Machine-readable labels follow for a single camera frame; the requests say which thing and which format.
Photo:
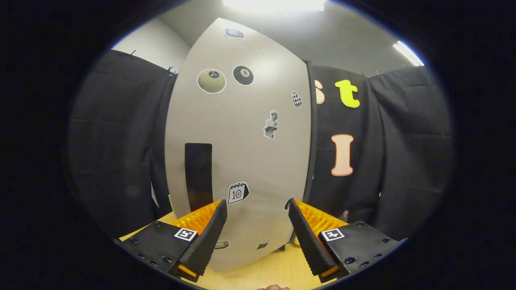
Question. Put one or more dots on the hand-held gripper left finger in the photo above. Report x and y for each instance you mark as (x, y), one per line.
(207, 235)

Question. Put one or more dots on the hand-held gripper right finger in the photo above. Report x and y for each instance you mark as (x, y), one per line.
(308, 237)

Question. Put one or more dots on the narrow ceiling light strip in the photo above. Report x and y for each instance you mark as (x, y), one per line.
(409, 53)

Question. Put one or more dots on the small red-capped bottle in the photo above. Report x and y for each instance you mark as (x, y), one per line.
(345, 214)

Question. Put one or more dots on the black backdrop cloth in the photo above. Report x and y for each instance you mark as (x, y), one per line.
(403, 153)

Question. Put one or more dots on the grey shoe cabinet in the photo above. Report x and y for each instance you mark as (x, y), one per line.
(312, 141)

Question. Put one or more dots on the bright ceiling light panel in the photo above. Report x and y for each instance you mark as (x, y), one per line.
(274, 4)

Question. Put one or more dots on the beige shoe cabinet door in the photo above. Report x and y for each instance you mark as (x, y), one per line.
(250, 161)

